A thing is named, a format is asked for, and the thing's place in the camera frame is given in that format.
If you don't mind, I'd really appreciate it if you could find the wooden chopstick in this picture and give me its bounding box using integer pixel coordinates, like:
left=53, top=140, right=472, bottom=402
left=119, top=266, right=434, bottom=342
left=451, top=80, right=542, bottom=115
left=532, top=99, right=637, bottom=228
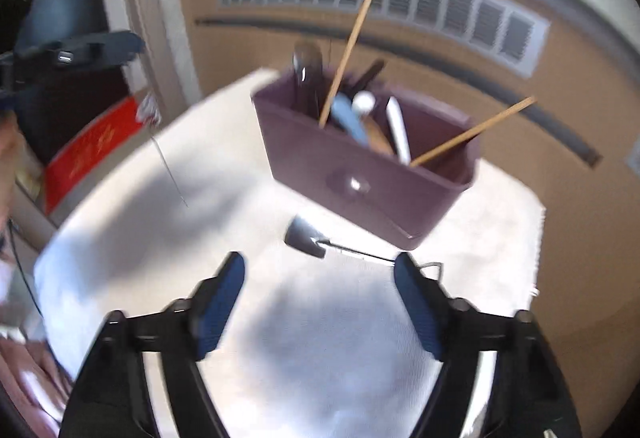
left=318, top=0, right=376, bottom=129
left=410, top=96, right=537, bottom=167

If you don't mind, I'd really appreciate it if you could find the large metal spoon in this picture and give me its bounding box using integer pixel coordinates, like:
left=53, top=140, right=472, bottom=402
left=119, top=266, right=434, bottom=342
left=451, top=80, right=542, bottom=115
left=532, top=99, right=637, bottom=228
left=292, top=42, right=324, bottom=117

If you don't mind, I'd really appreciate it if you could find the red box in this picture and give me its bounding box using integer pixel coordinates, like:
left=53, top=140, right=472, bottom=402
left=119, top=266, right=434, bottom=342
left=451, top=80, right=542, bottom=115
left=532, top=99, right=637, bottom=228
left=44, top=96, right=152, bottom=215

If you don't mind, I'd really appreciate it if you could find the black cable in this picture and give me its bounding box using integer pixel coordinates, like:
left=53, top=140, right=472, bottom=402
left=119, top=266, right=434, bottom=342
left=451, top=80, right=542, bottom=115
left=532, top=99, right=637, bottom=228
left=6, top=217, right=47, bottom=319

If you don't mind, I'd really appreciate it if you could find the blue-grey spoon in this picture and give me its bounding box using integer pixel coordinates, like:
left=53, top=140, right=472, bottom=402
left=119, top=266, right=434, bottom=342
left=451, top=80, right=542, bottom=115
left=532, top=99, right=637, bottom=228
left=331, top=94, right=371, bottom=149

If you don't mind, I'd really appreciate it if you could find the metal shovel-shaped spoon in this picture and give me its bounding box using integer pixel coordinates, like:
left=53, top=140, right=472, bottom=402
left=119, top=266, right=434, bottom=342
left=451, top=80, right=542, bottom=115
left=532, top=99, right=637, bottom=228
left=284, top=215, right=444, bottom=279

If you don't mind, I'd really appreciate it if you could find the maroon plastic utensil holder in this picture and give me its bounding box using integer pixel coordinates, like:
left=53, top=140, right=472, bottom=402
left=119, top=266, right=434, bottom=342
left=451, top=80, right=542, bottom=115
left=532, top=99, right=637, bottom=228
left=251, top=70, right=482, bottom=251

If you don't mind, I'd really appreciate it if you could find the white ball-handled metal utensil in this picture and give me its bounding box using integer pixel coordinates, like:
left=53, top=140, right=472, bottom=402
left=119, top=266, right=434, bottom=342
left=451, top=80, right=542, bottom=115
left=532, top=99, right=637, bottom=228
left=351, top=90, right=377, bottom=115

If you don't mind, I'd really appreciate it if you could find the brown wooden spoon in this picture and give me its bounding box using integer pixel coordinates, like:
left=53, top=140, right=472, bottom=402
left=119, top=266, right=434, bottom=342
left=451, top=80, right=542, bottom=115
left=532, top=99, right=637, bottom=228
left=362, top=115, right=396, bottom=155

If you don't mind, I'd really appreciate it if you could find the white tablecloth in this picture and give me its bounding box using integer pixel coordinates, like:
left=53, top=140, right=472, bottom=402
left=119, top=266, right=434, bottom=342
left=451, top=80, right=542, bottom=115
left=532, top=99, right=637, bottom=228
left=32, top=68, right=547, bottom=438

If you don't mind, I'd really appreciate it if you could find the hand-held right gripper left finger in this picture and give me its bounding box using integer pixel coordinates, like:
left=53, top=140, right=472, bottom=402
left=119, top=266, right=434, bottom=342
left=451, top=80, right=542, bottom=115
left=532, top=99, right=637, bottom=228
left=60, top=251, right=247, bottom=438

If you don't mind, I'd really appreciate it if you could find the white utensil handle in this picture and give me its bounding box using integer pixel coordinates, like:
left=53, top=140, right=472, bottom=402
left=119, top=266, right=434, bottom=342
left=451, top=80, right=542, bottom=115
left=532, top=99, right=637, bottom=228
left=384, top=96, right=412, bottom=165

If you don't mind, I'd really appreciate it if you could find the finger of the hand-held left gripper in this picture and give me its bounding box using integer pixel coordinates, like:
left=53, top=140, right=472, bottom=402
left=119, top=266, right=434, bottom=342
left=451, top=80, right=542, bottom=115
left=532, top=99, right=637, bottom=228
left=95, top=30, right=147, bottom=65

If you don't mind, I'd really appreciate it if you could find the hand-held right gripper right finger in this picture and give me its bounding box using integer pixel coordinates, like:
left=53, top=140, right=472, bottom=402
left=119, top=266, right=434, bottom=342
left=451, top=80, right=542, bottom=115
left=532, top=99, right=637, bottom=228
left=394, top=252, right=583, bottom=438

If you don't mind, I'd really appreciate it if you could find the person's pink clothing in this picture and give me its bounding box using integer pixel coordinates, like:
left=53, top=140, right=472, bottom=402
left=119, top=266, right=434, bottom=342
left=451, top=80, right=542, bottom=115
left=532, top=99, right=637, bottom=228
left=0, top=330, right=77, bottom=438

